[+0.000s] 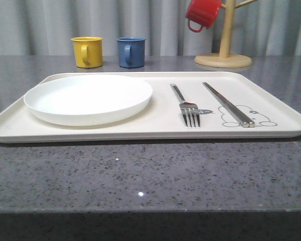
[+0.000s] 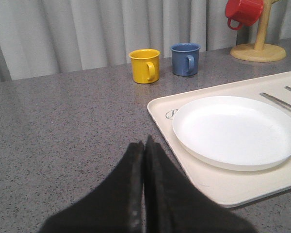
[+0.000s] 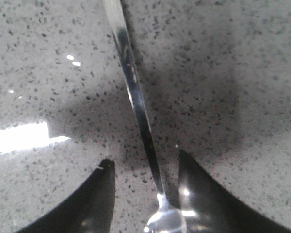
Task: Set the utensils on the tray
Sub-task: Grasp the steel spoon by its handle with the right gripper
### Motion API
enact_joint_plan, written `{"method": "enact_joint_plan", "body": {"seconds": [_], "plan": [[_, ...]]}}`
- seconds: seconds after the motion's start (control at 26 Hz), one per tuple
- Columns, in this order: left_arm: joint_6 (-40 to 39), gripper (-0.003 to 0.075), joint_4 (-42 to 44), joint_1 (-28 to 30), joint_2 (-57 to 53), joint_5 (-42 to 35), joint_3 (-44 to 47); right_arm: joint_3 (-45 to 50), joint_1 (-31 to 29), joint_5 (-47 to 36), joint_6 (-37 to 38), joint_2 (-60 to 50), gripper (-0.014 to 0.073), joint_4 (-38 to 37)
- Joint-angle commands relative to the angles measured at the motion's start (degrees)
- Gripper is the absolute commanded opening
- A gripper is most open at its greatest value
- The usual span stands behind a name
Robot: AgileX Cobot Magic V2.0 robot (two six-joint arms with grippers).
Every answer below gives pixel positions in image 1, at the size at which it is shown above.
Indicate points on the blue mug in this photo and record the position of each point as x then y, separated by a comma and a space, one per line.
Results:
131, 52

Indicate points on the silver chopstick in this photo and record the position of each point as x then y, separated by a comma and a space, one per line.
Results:
225, 105
232, 104

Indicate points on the yellow mug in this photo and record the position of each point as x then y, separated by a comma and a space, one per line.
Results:
88, 51

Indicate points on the grey curtain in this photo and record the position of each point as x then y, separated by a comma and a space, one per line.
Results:
261, 28

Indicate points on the red mug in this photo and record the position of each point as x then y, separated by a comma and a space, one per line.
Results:
202, 12

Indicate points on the silver fork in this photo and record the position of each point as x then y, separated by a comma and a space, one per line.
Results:
188, 109

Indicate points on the wooden mug tree stand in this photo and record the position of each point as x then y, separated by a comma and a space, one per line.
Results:
225, 59

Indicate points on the white round plate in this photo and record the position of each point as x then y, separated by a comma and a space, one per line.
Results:
88, 100

